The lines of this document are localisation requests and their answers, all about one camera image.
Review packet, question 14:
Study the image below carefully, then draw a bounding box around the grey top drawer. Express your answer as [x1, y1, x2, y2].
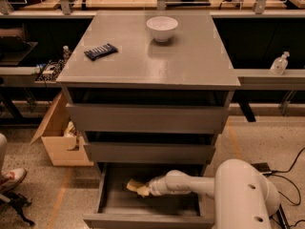
[66, 104, 228, 134]

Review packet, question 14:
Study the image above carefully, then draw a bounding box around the black cable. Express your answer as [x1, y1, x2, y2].
[270, 145, 305, 227]

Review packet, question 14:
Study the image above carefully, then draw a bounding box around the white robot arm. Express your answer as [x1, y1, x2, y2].
[136, 159, 280, 229]

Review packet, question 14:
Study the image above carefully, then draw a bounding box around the grey drawer cabinet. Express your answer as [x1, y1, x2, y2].
[56, 10, 241, 177]

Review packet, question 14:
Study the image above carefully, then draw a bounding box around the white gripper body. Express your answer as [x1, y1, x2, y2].
[149, 170, 195, 197]

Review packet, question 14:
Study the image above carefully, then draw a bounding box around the cardboard box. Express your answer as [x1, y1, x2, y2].
[30, 93, 93, 166]

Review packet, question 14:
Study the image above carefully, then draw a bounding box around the white bowl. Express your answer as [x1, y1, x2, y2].
[147, 16, 178, 42]

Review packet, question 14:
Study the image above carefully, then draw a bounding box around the clear sanitizer pump bottle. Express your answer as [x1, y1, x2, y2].
[270, 52, 290, 75]

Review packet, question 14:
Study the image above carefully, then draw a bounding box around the tray of small parts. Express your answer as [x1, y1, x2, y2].
[36, 60, 65, 82]

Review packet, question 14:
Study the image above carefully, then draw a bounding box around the black power strip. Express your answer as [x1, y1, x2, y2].
[276, 206, 290, 229]

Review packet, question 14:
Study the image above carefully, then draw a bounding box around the black chair base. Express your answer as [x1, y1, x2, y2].
[0, 191, 34, 226]

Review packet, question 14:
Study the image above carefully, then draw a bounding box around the blue snack bar packet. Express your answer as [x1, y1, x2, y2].
[84, 43, 118, 61]

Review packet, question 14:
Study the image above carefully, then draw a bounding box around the white red sneaker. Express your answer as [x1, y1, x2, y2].
[0, 168, 27, 194]

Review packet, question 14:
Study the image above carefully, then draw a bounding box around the grey open bottom drawer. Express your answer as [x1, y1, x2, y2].
[83, 162, 214, 229]

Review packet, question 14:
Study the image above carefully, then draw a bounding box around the small plastic bottle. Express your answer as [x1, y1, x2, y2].
[63, 45, 71, 62]

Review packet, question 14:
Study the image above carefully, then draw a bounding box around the yellow sponge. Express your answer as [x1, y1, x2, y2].
[127, 179, 144, 192]

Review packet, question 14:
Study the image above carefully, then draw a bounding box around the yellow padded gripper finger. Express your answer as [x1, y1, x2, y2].
[136, 185, 150, 198]

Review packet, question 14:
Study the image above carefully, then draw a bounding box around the grey middle drawer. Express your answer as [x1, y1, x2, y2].
[84, 142, 215, 165]

